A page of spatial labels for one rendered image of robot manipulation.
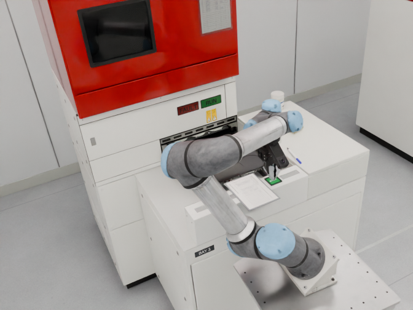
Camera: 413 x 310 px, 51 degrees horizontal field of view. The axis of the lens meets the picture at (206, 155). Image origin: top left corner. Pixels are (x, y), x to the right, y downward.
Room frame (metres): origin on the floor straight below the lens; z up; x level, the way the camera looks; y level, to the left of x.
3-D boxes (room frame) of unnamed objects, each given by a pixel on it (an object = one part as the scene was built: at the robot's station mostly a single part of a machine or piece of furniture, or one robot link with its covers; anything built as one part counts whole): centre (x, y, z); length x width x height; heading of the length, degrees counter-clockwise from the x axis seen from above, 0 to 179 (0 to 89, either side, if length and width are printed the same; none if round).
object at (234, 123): (1.98, 0.02, 0.89); 0.44 x 0.02 x 0.10; 113
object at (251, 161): (1.79, -0.08, 0.90); 0.34 x 0.34 x 0.01; 23
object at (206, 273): (1.73, -0.19, 0.41); 0.97 x 0.64 x 0.82; 113
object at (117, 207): (2.23, 0.33, 0.41); 0.82 x 0.71 x 0.82; 113
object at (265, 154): (1.50, -0.27, 1.12); 0.09 x 0.08 x 0.12; 24
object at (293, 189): (1.43, -0.16, 0.89); 0.55 x 0.09 x 0.14; 113
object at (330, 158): (1.86, -0.47, 0.89); 0.62 x 0.35 x 0.14; 23
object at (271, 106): (1.49, -0.27, 1.28); 0.09 x 0.08 x 0.11; 139
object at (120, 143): (1.92, 0.19, 1.02); 0.82 x 0.03 x 0.40; 113
